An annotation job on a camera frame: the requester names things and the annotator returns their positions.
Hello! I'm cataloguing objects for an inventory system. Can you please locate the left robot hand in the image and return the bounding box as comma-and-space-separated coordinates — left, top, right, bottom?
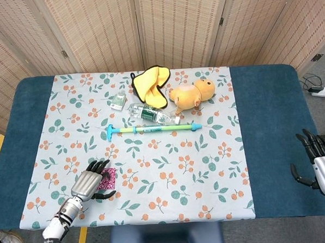
69, 158, 117, 202

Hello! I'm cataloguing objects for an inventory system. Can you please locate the teal table cover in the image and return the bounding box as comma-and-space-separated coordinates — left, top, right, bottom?
0, 61, 325, 233

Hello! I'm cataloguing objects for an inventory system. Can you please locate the floral print tablecloth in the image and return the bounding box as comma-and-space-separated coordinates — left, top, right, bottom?
11, 64, 256, 232

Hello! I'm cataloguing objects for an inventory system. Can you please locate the white power strip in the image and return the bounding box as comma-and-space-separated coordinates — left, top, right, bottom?
308, 86, 325, 100

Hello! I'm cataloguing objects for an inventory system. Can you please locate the small green white box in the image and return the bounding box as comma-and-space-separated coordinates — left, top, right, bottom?
109, 90, 127, 111

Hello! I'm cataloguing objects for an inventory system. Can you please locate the blue and green water squirter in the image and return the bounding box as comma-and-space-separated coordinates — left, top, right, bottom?
106, 119, 203, 142

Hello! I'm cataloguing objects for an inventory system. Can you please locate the clear bottle with green label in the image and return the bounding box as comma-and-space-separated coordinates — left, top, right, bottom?
127, 101, 182, 128

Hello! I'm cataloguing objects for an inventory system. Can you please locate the blue chair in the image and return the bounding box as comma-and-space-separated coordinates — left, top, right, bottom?
108, 220, 225, 243

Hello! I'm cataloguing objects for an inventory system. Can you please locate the yellow cloth with black trim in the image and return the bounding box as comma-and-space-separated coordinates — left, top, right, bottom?
129, 65, 173, 111

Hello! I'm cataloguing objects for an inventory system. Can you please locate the orange plush toy animal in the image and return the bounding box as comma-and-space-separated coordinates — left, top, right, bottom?
168, 77, 217, 115

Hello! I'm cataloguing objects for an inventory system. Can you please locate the woven folding screen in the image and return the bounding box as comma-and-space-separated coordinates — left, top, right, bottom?
0, 0, 325, 135

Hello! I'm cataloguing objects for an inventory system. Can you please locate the black cable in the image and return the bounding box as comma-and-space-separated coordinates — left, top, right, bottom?
298, 72, 323, 91

